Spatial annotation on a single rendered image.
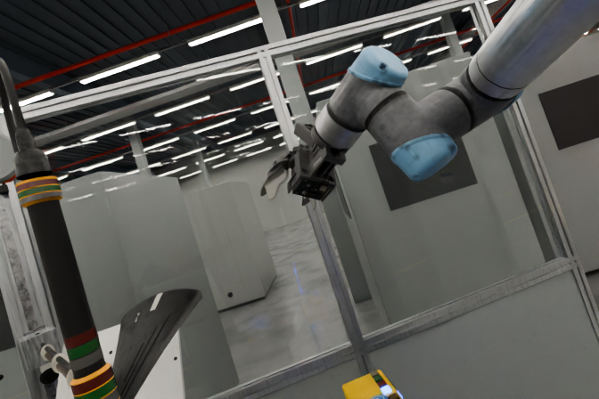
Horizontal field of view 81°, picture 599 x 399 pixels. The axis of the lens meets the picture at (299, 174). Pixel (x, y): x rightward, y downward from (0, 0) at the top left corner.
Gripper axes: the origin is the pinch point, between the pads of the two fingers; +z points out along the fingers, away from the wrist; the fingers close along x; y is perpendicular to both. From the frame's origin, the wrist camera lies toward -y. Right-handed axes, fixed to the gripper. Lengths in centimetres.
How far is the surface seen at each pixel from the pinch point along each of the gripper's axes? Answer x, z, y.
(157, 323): -18.9, 10.5, 24.3
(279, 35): 77, 148, -401
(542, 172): 103, -6, -35
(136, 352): -20.9, 12.3, 28.2
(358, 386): 27.3, 23.3, 29.8
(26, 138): -40.3, -11.9, 11.5
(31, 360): -40, 55, 19
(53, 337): -38, 54, 14
